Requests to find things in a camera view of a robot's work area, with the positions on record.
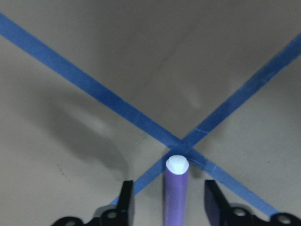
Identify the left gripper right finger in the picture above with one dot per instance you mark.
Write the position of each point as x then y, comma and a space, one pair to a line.
216, 205

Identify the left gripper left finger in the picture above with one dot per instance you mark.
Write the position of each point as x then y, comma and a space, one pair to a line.
126, 203

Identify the purple highlighter pen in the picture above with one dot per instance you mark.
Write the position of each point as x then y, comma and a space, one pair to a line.
176, 182

